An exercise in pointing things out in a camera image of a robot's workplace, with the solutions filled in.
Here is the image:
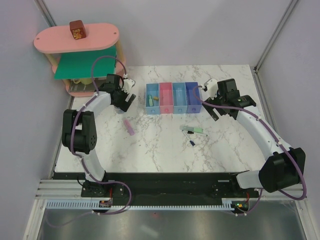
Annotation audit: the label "yellow mug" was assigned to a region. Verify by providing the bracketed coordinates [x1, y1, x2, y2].
[72, 78, 95, 85]

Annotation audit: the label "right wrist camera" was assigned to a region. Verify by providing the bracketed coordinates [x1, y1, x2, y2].
[202, 78, 219, 99]

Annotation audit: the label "pink wooden shelf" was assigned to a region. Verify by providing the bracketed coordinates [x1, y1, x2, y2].
[33, 22, 126, 97]

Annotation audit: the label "clear blue round box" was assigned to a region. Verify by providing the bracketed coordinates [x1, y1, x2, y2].
[114, 107, 125, 114]

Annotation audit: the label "black book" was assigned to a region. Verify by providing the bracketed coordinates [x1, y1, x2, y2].
[68, 77, 106, 93]

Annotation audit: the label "pink drawer bin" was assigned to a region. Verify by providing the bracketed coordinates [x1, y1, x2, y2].
[159, 82, 173, 114]

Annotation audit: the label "light blue drawer bin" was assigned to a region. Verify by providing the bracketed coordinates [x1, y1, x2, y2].
[145, 83, 160, 115]

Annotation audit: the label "sky blue drawer bin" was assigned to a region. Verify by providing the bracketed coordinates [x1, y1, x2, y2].
[172, 82, 188, 114]

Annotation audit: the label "white cable duct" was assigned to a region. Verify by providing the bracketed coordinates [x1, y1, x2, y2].
[46, 199, 248, 211]

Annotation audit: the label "left aluminium post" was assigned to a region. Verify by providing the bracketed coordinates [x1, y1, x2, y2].
[34, 0, 57, 27]

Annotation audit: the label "purple cable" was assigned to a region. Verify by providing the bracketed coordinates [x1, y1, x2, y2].
[192, 84, 308, 217]
[46, 55, 133, 228]

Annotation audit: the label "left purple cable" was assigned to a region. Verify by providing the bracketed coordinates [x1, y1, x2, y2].
[46, 55, 133, 228]

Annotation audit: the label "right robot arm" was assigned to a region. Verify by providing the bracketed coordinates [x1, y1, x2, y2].
[201, 78, 306, 197]

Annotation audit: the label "green folder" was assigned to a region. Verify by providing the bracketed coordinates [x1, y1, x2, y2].
[54, 45, 117, 80]

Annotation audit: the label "right aluminium post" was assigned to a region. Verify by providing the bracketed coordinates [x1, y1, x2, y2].
[253, 0, 300, 72]

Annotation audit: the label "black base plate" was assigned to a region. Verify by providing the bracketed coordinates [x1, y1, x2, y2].
[74, 171, 258, 200]

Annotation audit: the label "blue capped marker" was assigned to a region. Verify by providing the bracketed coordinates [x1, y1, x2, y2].
[182, 130, 196, 147]

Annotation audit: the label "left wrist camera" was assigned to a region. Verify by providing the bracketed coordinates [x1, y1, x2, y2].
[122, 78, 136, 93]

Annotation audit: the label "pink eraser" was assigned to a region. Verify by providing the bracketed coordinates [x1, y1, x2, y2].
[123, 118, 135, 136]

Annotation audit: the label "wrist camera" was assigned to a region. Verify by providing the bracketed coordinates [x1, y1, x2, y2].
[202, 78, 219, 99]
[122, 78, 136, 93]

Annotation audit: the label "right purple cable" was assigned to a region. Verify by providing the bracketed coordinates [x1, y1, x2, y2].
[192, 84, 308, 217]

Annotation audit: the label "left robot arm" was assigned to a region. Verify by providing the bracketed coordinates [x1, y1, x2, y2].
[62, 74, 136, 198]

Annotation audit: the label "brown cube toy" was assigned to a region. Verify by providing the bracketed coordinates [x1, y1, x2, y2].
[69, 20, 87, 40]

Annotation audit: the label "aluminium post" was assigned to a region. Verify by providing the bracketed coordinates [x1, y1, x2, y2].
[253, 0, 300, 72]
[34, 0, 57, 27]

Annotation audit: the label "aluminium frame rail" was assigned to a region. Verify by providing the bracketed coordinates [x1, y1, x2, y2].
[34, 178, 309, 201]

